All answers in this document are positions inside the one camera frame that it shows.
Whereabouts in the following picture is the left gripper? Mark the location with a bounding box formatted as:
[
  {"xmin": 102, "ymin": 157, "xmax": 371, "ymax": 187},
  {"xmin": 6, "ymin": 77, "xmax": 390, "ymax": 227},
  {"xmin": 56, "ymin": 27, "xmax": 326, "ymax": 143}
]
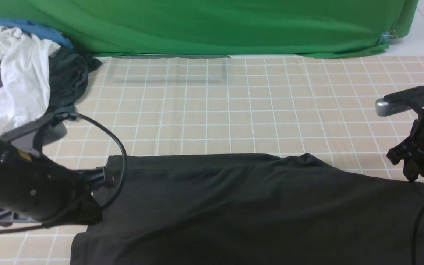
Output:
[{"xmin": 0, "ymin": 142, "xmax": 115, "ymax": 227}]

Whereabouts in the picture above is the gray long-sleeve top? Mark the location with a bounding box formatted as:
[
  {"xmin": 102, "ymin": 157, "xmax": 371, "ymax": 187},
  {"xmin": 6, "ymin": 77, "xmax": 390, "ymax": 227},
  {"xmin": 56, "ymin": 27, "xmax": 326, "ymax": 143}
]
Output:
[{"xmin": 70, "ymin": 154, "xmax": 424, "ymax": 265}]

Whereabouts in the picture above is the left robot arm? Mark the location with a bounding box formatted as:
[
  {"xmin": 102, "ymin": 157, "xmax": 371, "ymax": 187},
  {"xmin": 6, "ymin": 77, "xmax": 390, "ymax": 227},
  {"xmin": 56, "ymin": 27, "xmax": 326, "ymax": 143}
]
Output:
[{"xmin": 0, "ymin": 114, "xmax": 114, "ymax": 227}]

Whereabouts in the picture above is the blue binder clip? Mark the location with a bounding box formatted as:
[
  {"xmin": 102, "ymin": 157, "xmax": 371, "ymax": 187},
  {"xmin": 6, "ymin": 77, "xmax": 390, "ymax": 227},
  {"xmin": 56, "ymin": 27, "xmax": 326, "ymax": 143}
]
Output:
[{"xmin": 379, "ymin": 30, "xmax": 398, "ymax": 45}]

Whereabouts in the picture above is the dark gray garment in pile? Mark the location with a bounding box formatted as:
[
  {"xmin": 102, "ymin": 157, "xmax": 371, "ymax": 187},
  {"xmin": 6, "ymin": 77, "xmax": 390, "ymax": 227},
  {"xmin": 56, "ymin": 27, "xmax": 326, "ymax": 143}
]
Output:
[{"xmin": 46, "ymin": 47, "xmax": 102, "ymax": 114}]

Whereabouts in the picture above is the white shirt in pile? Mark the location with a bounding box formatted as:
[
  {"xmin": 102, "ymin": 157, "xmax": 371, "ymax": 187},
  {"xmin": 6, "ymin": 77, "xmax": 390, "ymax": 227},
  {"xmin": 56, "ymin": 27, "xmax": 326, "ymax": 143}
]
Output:
[{"xmin": 0, "ymin": 26, "xmax": 60, "ymax": 135}]

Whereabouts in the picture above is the blue garment in pile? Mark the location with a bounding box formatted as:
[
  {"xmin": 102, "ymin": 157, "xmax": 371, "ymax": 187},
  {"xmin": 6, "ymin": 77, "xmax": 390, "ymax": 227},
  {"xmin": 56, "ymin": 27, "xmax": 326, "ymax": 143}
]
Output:
[{"xmin": 0, "ymin": 18, "xmax": 74, "ymax": 102}]

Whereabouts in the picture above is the green backdrop cloth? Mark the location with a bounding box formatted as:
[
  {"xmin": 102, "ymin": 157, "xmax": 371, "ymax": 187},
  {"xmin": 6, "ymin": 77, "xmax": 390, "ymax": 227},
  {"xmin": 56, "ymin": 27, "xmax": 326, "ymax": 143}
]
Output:
[{"xmin": 0, "ymin": 0, "xmax": 418, "ymax": 59}]

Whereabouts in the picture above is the left camera cable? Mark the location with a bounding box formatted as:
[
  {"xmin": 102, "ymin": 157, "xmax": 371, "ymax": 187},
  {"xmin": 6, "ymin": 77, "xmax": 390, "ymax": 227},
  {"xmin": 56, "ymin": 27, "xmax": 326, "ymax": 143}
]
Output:
[{"xmin": 0, "ymin": 112, "xmax": 128, "ymax": 237}]

